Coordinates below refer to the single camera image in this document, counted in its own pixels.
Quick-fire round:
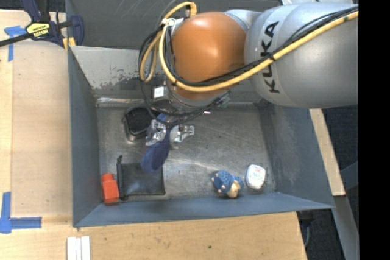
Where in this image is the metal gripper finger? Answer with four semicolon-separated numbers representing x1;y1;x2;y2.
145;119;167;147
170;124;195;144

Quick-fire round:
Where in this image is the dark blue cloth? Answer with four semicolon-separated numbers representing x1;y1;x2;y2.
140;113;172;175

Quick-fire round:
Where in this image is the black rounded case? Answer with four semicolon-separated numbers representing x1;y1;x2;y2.
122;106;160;141

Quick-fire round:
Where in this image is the grey metal bin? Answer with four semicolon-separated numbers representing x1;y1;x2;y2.
63;0;336;228

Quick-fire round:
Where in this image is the black flat pouch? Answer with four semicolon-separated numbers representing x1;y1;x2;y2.
116;155;166;201

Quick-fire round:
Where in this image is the blue and tan toy animal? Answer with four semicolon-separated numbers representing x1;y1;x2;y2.
210;170;245;199

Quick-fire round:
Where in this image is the red plastic block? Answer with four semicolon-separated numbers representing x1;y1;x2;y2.
101;173;121;205

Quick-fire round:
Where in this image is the white packet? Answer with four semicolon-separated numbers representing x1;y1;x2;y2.
245;164;267;191

